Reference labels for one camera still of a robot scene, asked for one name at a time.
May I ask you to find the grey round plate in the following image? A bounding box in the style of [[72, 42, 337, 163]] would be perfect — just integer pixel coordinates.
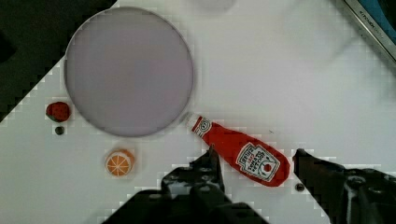
[[64, 7, 194, 137]]

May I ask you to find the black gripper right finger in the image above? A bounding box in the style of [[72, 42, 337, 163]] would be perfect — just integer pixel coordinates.
[[292, 148, 396, 224]]

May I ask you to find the orange slice toy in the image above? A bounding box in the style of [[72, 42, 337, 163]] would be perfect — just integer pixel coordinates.
[[105, 148, 135, 177]]

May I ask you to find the red toy strawberry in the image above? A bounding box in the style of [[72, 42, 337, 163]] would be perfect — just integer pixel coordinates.
[[46, 102, 71, 122]]

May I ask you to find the red plush ketchup bottle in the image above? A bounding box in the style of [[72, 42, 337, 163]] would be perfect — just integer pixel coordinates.
[[186, 113, 290, 187]]

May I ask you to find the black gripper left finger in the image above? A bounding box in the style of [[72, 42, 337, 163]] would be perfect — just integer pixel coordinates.
[[161, 146, 225, 198]]

